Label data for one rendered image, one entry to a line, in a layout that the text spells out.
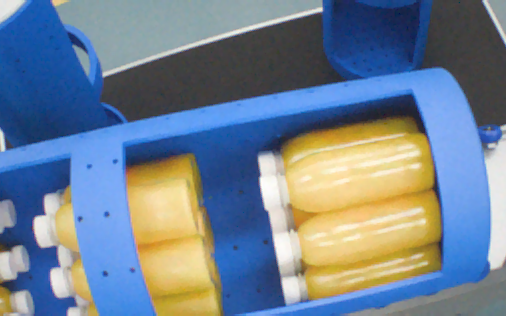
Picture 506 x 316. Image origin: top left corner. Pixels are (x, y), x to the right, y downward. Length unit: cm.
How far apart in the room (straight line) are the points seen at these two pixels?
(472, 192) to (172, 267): 36
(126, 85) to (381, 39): 70
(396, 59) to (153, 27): 76
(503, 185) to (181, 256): 53
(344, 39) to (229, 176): 113
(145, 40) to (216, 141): 138
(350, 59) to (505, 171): 102
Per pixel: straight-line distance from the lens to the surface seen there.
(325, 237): 95
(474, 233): 93
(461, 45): 226
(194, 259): 95
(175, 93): 218
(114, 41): 249
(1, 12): 135
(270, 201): 95
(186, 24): 247
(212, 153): 112
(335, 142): 100
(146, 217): 94
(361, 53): 219
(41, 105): 159
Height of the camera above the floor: 205
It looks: 66 degrees down
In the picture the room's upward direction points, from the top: 11 degrees counter-clockwise
